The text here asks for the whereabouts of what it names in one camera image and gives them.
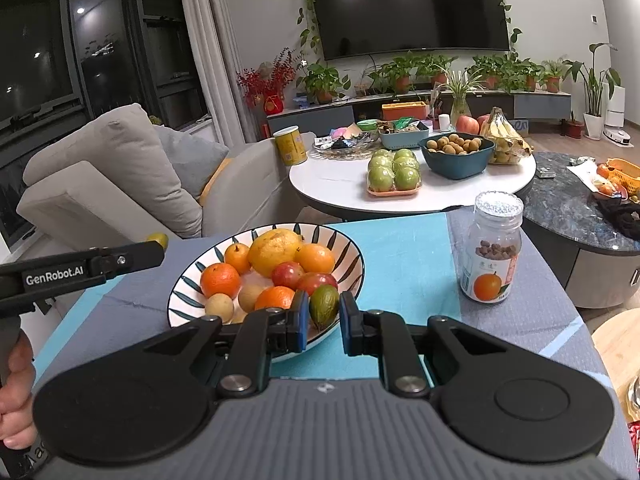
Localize black cloth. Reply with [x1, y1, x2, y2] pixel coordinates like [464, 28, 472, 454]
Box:
[595, 195, 640, 241]

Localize row of potted plants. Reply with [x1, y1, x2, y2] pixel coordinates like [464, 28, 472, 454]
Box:
[296, 52, 571, 106]

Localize pack of green apples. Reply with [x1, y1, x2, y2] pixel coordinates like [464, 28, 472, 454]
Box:
[366, 148, 423, 198]

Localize person's left hand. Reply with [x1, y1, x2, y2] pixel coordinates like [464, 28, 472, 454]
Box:
[0, 332, 39, 451]

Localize crinkled clear plastic bag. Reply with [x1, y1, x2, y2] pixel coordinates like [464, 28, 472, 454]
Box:
[620, 372, 640, 461]

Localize red flower arrangement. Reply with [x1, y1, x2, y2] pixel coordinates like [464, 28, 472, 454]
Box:
[236, 47, 301, 116]

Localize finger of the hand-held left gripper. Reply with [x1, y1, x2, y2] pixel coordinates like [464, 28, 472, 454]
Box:
[0, 240, 166, 317]

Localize round wooden stool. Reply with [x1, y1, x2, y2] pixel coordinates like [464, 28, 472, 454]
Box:
[590, 307, 640, 411]

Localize teal bowl of longans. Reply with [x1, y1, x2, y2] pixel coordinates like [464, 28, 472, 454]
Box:
[417, 132, 496, 181]

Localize glass jar with orange label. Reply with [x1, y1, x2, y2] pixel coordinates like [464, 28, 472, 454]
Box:
[459, 191, 524, 306]

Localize white robot vacuum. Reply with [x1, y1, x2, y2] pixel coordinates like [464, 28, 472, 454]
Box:
[602, 127, 640, 148]

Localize beige curtain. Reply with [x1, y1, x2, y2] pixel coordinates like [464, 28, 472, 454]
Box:
[176, 0, 261, 146]

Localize white bowl with dark stripes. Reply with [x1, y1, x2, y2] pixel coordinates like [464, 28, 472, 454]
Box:
[166, 223, 366, 364]

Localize white floor appliance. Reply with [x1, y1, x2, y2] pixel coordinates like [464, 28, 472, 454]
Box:
[602, 82, 627, 128]

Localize grey television cabinet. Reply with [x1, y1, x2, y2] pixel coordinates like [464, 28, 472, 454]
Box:
[265, 89, 572, 141]

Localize glass plate of candies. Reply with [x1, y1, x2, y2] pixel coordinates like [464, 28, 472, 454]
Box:
[312, 130, 381, 158]

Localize teal snack box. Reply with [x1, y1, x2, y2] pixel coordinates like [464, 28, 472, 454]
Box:
[377, 119, 431, 151]

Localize red apple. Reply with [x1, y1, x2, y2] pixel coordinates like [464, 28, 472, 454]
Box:
[296, 272, 339, 297]
[271, 261, 306, 291]

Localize small green mango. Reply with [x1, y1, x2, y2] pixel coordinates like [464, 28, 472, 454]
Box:
[308, 284, 341, 332]

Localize glass vase with plant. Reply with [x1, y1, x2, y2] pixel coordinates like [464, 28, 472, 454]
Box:
[434, 67, 486, 121]

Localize tall plant in white pot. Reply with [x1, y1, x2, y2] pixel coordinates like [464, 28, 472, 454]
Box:
[562, 42, 623, 140]

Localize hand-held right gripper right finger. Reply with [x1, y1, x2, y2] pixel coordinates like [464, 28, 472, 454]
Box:
[340, 290, 531, 397]

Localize white paper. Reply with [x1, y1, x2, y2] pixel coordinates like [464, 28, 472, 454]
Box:
[565, 160, 601, 193]

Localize yellow tin can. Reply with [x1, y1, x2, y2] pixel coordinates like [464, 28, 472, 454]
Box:
[272, 126, 308, 167]

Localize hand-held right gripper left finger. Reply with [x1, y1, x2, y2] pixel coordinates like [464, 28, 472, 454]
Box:
[125, 290, 311, 397]

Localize dark marble round table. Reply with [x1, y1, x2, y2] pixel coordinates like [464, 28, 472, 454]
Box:
[515, 151, 640, 308]

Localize beige sofa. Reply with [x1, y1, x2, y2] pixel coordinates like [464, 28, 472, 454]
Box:
[16, 103, 313, 241]

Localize bunch of bananas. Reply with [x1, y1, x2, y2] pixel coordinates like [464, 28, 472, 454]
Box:
[480, 106, 535, 165]

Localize pink apples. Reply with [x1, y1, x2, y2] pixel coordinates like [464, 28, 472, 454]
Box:
[455, 114, 493, 136]

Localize orange box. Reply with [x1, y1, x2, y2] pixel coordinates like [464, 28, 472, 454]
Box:
[381, 101, 430, 122]

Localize black wall television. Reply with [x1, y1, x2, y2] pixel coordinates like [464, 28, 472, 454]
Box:
[311, 0, 511, 61]

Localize orange plastic basket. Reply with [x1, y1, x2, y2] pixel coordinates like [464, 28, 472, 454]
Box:
[597, 157, 640, 196]

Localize blue grey printed tablecloth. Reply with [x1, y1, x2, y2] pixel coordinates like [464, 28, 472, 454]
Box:
[22, 211, 631, 480]

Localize white round coffee table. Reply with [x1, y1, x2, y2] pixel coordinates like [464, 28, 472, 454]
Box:
[289, 132, 537, 216]

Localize yellow lemon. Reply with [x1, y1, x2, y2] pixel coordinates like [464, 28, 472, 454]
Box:
[247, 228, 304, 278]

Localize grey pillow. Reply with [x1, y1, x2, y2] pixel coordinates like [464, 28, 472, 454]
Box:
[152, 125, 230, 201]

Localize dark window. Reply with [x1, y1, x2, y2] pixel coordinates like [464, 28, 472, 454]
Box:
[0, 0, 211, 156]

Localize yellow cushion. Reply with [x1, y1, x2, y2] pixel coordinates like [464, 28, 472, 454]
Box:
[199, 157, 235, 206]

